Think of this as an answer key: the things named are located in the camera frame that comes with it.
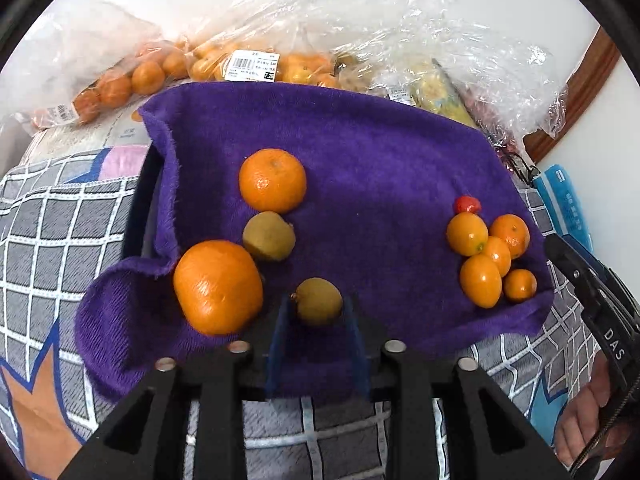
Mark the tiny mandarin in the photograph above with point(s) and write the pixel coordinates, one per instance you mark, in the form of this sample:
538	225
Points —
520	285

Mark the red cherry tomato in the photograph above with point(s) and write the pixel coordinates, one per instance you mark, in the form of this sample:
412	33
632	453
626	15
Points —
467	205

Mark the cloudy bag of mandarins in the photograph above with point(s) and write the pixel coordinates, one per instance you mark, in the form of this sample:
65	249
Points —
115	87

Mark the person's right hand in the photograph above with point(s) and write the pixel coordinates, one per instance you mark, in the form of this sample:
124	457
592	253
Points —
585	410

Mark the brown wooden door frame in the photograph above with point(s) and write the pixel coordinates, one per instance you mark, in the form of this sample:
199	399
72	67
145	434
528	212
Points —
585	85

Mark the large orange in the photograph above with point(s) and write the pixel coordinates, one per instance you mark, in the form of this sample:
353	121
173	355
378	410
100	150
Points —
217	287
272	180

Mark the oval kumquat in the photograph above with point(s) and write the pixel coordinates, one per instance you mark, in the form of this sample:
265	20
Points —
466	234
480	275
498	256

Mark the printed paper sheet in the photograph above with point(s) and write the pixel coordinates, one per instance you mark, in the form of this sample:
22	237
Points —
90	135

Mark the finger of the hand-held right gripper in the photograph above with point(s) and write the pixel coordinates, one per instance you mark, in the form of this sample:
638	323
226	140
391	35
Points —
575	270

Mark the clear bag of brown fruit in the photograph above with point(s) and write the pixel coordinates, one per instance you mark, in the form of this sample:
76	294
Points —
355	80

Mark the purple towel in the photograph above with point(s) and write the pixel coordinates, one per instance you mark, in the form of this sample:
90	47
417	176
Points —
375	170

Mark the clear bag of yellow fruit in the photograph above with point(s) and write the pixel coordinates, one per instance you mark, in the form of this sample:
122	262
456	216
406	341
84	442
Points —
440	95

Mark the clear labelled bag of mandarins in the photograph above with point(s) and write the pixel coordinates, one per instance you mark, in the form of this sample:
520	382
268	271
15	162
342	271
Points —
300	67

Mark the small round mandarin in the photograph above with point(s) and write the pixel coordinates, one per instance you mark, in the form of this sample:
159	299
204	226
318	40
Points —
512	232

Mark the blue tissue packet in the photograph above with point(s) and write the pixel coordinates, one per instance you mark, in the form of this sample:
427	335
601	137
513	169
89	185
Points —
565	205

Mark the grey checked blanket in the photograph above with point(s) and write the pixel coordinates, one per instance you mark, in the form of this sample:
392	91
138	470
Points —
50	260

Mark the brown kiwi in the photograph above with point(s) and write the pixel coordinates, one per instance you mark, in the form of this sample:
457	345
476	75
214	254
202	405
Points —
318	302
268	236

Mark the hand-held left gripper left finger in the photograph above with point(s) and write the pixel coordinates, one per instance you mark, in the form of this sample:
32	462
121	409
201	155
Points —
277	340

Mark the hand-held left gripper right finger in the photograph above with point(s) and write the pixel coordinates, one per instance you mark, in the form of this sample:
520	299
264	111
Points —
356	345

